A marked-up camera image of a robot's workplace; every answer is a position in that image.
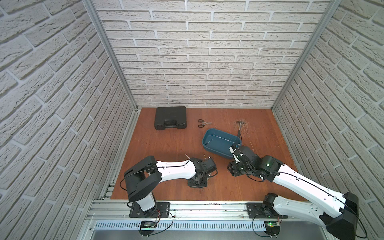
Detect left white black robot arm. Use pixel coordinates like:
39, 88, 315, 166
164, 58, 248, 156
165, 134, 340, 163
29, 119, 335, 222
120, 156, 218, 215

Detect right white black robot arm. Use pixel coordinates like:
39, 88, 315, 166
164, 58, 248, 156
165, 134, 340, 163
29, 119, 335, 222
227, 145, 360, 240

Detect teal plastic storage box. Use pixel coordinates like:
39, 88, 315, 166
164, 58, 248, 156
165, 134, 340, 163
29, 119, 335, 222
202, 129, 242, 160

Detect black plastic tool case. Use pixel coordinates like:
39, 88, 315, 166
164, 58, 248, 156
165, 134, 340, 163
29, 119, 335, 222
154, 106, 187, 130

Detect right controller board green light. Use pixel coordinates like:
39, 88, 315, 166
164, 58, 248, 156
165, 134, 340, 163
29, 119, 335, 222
264, 221, 281, 232

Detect left controller board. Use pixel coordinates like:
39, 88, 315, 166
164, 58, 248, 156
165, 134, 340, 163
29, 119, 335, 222
140, 221, 158, 231

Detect hammer with black handle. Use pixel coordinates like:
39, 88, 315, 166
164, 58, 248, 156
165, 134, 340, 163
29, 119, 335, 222
236, 121, 246, 139

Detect black handled scissors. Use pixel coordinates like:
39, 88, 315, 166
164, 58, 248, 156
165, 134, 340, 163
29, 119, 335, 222
198, 119, 212, 128

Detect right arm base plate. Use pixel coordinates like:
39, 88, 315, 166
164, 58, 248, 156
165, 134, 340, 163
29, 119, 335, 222
246, 203, 288, 220

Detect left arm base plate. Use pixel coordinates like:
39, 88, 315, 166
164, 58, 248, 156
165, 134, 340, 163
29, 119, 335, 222
127, 202, 171, 218

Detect aluminium front rail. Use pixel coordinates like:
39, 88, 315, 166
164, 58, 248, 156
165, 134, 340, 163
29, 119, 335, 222
86, 198, 324, 226

